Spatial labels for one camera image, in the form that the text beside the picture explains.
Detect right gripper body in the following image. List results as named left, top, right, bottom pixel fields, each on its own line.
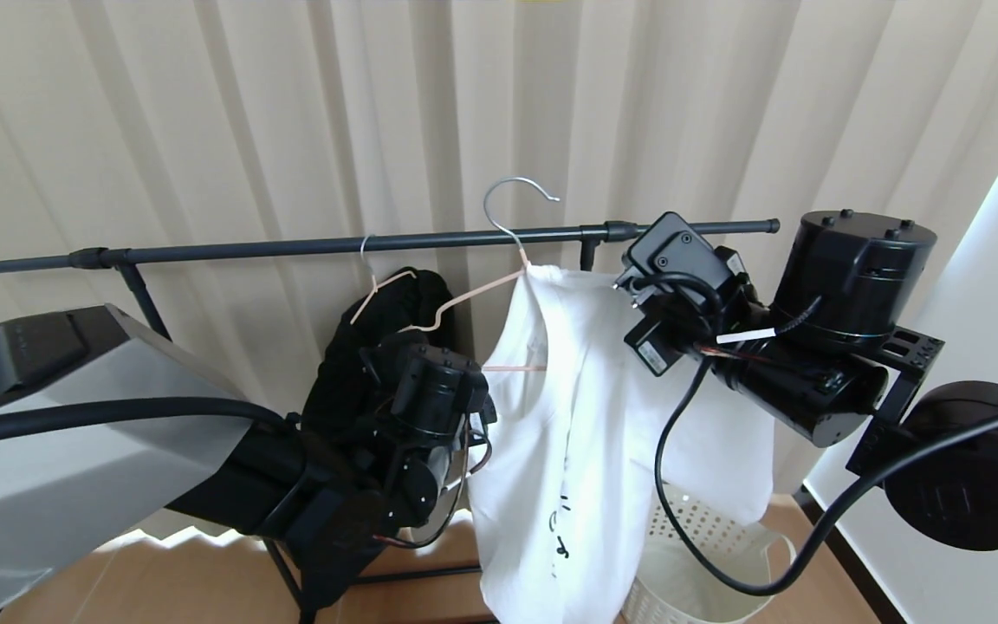
left=623, top=297, right=779, bottom=393

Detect white printed t-shirt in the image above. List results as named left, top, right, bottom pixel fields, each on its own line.
left=467, top=264, right=775, bottom=624

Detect pink clothes hanger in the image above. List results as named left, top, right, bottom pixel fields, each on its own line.
left=350, top=234, right=420, bottom=327
left=397, top=177, right=562, bottom=374

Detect black shorts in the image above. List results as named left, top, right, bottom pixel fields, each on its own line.
left=300, top=267, right=500, bottom=521

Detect white laundry basket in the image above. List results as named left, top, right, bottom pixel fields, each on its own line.
left=620, top=484, right=799, bottom=624

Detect black clothes rack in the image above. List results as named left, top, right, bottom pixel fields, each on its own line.
left=0, top=218, right=781, bottom=624

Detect beige curtain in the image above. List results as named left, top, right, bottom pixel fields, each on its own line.
left=0, top=0, right=998, bottom=556

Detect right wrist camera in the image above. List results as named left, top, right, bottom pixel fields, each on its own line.
left=616, top=211, right=760, bottom=317

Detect black cable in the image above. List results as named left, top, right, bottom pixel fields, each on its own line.
left=0, top=396, right=292, bottom=452
left=629, top=271, right=998, bottom=599

